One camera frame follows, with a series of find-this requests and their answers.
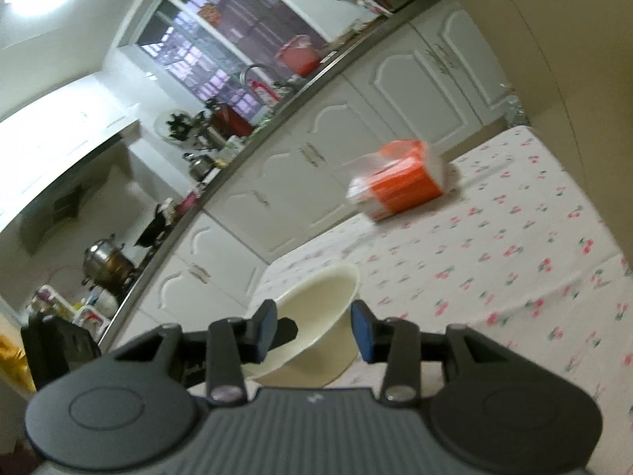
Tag cream bowl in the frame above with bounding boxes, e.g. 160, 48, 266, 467
243, 263, 360, 388

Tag cherry print tablecloth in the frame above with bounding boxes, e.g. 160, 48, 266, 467
186, 124, 633, 407

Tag orange white tissue pack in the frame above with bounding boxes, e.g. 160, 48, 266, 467
345, 139, 447, 222

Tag steel pot on counter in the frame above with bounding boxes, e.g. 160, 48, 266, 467
83, 234, 135, 297

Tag kitchen window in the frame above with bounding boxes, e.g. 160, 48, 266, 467
132, 0, 326, 121

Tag white kitchen cabinets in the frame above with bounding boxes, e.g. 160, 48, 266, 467
100, 0, 506, 348

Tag red plastic basket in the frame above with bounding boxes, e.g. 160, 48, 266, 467
276, 34, 321, 77

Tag beige refrigerator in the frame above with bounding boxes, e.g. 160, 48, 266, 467
458, 0, 632, 256

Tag steel kettle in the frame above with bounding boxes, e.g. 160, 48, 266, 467
182, 152, 216, 182

